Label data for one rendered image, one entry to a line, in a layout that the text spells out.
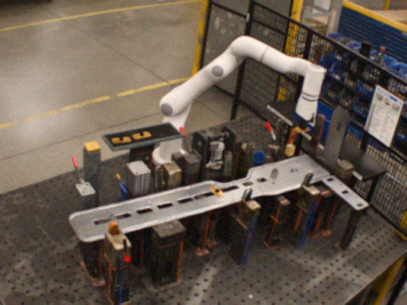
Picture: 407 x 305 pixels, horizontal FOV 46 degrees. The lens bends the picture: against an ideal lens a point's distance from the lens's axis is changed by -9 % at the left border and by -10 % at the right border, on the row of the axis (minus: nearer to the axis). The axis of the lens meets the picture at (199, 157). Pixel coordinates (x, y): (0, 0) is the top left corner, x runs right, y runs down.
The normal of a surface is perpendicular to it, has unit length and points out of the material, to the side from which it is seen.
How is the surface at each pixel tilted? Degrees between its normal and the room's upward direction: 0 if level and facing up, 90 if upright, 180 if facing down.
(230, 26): 89
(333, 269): 0
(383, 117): 90
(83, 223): 0
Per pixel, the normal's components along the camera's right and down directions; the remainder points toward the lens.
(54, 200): 0.12, -0.84
